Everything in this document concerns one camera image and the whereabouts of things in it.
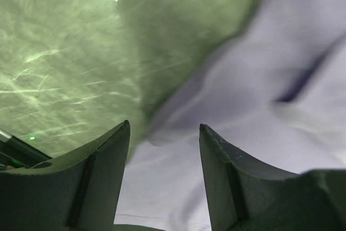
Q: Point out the purple t shirt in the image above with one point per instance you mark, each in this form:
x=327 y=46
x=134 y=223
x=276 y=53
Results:
x=277 y=92

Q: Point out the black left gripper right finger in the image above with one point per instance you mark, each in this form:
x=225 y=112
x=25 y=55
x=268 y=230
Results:
x=244 y=193

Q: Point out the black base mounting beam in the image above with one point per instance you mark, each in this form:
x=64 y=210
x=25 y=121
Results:
x=16 y=153

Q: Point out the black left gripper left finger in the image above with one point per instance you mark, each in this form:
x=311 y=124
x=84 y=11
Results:
x=76 y=191

